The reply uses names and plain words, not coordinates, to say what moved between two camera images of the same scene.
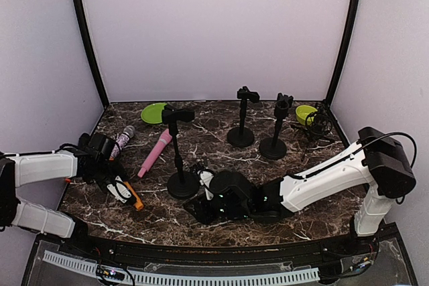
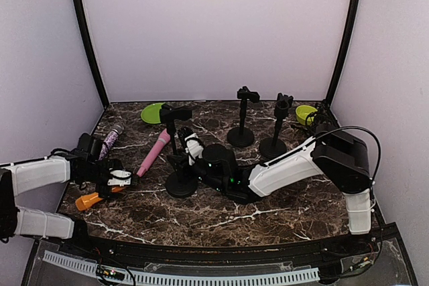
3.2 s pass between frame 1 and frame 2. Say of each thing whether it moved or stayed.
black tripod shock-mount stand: stayed
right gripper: moved
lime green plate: stayed
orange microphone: moved
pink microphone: stayed
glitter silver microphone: moved
